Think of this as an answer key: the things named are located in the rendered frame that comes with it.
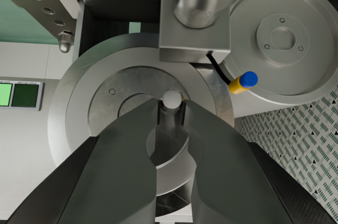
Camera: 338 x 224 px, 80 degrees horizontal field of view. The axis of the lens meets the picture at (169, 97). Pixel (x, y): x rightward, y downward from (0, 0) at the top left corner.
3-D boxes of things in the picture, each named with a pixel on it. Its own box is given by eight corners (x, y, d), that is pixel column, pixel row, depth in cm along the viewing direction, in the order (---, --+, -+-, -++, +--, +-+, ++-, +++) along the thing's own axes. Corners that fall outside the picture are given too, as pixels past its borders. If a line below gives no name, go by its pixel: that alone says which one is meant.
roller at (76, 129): (216, 49, 17) (219, 199, 15) (180, 100, 42) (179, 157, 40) (73, 42, 16) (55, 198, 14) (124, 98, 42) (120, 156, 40)
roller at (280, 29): (342, -18, 19) (358, 108, 17) (237, 68, 44) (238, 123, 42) (216, -28, 19) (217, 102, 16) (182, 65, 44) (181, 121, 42)
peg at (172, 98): (167, 83, 12) (188, 94, 12) (165, 92, 15) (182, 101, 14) (155, 104, 12) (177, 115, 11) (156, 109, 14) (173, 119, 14)
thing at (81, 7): (98, -113, 20) (77, 63, 17) (130, 17, 43) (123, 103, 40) (93, -114, 20) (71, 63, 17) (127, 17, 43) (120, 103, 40)
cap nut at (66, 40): (71, 32, 49) (68, 50, 48) (76, 39, 53) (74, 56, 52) (55, 31, 49) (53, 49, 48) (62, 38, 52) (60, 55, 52)
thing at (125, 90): (73, 84, 14) (172, 51, 15) (83, 90, 16) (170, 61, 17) (105, 190, 13) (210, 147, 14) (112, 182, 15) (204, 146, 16)
